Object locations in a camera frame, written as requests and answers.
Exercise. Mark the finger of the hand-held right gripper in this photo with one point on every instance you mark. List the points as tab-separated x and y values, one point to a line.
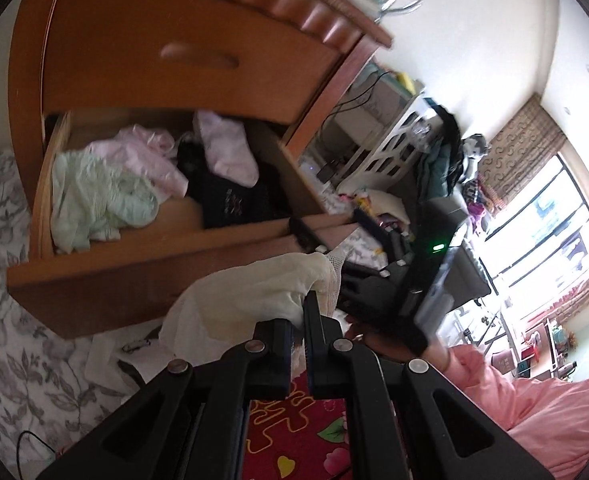
307	235
374	227

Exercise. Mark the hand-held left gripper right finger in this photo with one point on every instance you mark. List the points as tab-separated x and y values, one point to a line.
319	360

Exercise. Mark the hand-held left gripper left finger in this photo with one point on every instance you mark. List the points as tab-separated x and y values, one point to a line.
274	360

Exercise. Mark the cream fabric garment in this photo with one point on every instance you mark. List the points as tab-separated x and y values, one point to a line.
234	295

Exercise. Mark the black sock with red print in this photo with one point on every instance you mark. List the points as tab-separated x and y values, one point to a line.
224	210

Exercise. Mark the light pink sock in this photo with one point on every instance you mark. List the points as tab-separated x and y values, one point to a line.
227	155

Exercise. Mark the white cloth pieces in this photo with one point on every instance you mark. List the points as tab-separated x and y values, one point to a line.
102	360

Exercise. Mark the light pink garment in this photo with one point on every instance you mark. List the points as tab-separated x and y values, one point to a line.
139	160

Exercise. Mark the wooden nightstand drawer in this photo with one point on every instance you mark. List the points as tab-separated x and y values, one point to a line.
99	280
174	85

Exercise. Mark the mint green garment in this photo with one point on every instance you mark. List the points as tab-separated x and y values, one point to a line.
94	195

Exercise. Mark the person's right hand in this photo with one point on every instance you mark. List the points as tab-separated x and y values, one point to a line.
389	348

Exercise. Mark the cream cloth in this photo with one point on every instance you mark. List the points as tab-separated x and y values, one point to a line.
384	205

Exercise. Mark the black charger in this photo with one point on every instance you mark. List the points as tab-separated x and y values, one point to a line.
327	171

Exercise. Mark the white power strip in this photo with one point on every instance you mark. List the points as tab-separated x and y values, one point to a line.
308	166

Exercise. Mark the white lattice rack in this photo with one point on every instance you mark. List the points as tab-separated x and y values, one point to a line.
389	160

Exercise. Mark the red floral blanket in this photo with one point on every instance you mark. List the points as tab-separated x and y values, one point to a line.
294	435

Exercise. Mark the grey plush toy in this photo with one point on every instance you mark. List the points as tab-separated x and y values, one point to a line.
476	147

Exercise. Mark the bright window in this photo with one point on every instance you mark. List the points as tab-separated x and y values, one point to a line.
549	225

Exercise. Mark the brown patterned curtain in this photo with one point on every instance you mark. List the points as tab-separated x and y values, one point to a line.
524	150

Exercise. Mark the grey floral bedsheet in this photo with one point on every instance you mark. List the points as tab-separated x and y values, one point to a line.
24	360

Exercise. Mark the wooden nightstand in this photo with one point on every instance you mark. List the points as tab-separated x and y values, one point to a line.
24	60

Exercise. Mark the metal frame rack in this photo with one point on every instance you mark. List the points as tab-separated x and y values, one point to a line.
499	332

